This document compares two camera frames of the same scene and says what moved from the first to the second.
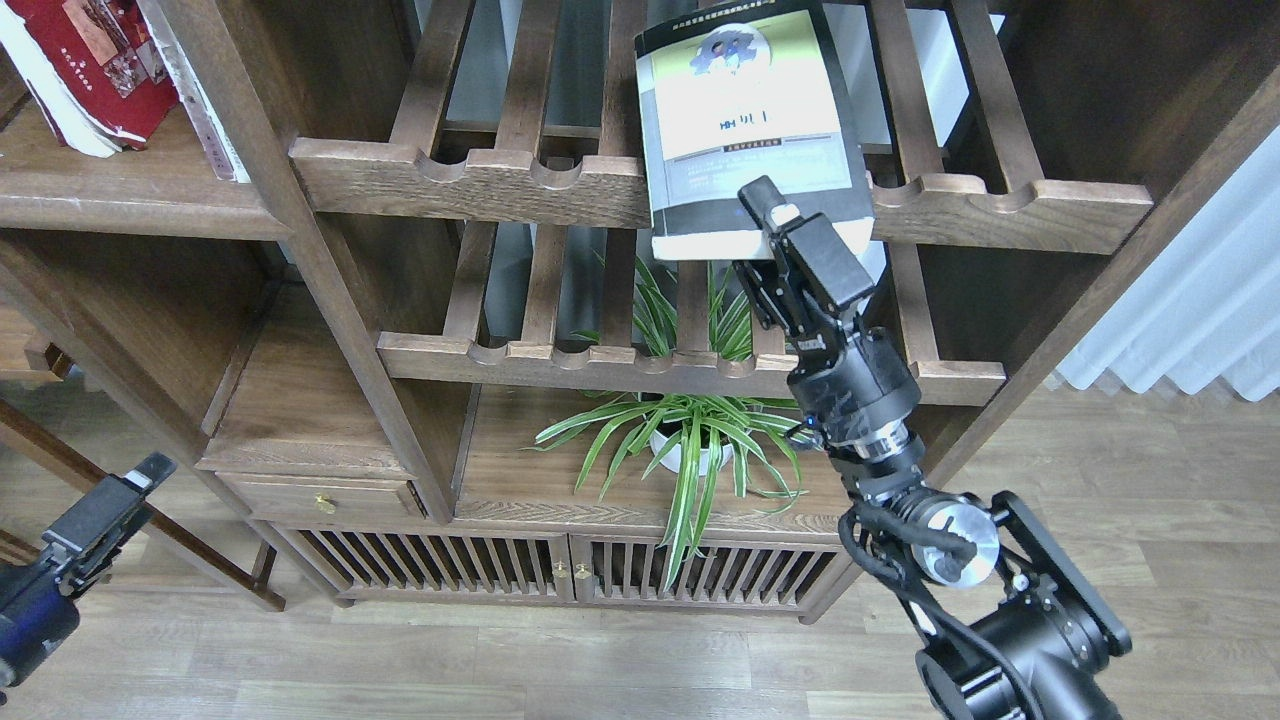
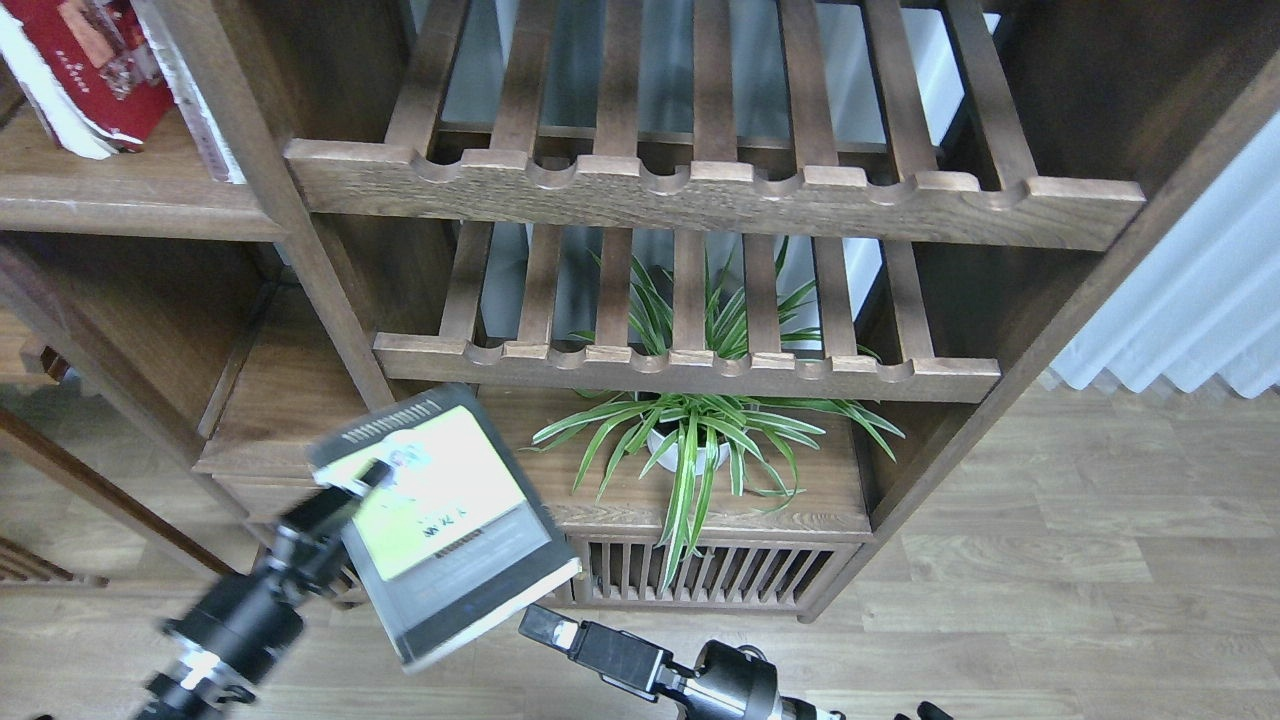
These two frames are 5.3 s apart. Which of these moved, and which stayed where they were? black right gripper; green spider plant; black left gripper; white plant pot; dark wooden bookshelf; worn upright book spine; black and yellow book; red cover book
Moved: black left gripper; black right gripper; black and yellow book
Stayed: white plant pot; green spider plant; red cover book; worn upright book spine; dark wooden bookshelf
